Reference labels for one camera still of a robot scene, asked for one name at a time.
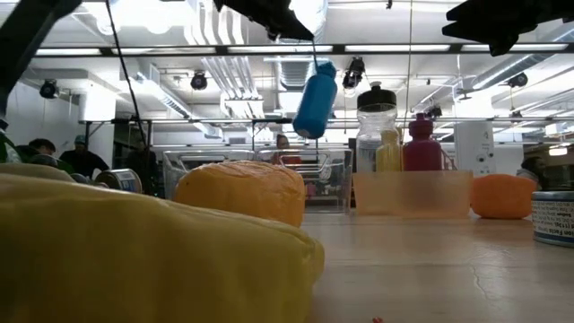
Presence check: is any yellow plastic bottle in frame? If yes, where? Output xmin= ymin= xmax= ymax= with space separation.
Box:
xmin=375 ymin=128 xmax=404 ymax=173

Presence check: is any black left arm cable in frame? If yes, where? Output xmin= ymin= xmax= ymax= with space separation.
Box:
xmin=104 ymin=0 xmax=150 ymax=150

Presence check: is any clear bottle with black cap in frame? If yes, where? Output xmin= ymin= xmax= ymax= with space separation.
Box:
xmin=355 ymin=81 xmax=399 ymax=174

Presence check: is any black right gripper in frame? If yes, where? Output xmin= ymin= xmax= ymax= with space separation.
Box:
xmin=440 ymin=0 xmax=574 ymax=57

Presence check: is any yellow banana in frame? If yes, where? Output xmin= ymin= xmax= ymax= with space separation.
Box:
xmin=0 ymin=172 xmax=326 ymax=323

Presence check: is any person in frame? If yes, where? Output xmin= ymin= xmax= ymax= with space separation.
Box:
xmin=28 ymin=137 xmax=57 ymax=156
xmin=59 ymin=134 xmax=111 ymax=179
xmin=515 ymin=155 xmax=544 ymax=181
xmin=125 ymin=138 xmax=159 ymax=195
xmin=270 ymin=133 xmax=303 ymax=165

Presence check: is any orange fruit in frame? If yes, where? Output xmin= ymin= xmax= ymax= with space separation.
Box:
xmin=469 ymin=173 xmax=538 ymax=221

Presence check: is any blue plastic bottle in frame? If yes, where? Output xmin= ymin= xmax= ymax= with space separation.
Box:
xmin=291 ymin=60 xmax=339 ymax=141

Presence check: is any silver ventilation duct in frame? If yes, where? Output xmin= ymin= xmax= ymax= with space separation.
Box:
xmin=265 ymin=39 xmax=329 ymax=91

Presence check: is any wide flat tin can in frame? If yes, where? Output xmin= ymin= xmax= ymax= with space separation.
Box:
xmin=530 ymin=190 xmax=574 ymax=249

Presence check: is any green potted plant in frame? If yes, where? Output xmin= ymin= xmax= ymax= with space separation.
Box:
xmin=0 ymin=128 xmax=26 ymax=165

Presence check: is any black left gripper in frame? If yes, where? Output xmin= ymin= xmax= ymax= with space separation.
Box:
xmin=212 ymin=0 xmax=316 ymax=42

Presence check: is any magenta plastic bottle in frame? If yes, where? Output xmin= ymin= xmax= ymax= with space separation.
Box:
xmin=401 ymin=112 xmax=446 ymax=173

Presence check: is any black aluminium table frame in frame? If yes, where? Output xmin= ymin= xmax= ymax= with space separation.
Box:
xmin=33 ymin=42 xmax=574 ymax=57

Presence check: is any orange translucent bin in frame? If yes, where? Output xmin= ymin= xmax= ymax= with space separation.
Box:
xmin=352 ymin=169 xmax=474 ymax=219

